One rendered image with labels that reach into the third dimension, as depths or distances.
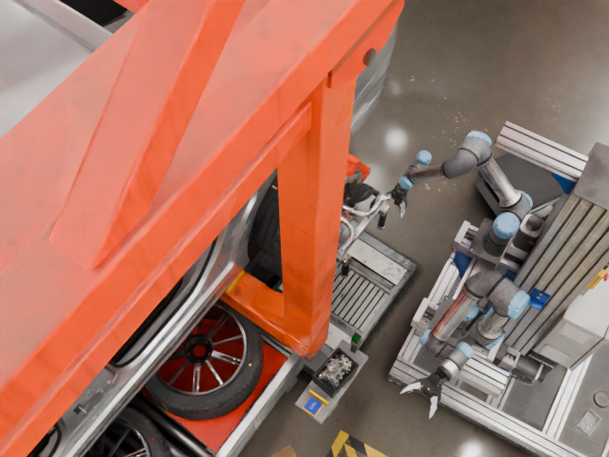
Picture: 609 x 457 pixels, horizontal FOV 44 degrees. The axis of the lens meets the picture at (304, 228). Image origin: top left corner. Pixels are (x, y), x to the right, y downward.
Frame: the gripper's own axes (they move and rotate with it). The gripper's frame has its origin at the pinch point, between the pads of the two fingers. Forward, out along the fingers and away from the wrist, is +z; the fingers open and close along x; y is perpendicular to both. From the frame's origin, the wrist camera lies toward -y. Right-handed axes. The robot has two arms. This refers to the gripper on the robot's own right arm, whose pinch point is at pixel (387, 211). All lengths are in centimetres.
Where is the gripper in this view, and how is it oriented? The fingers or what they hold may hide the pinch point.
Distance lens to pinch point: 393.9
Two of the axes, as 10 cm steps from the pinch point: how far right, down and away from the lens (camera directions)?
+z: -5.6, 7.4, -3.7
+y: 0.1, -4.5, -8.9
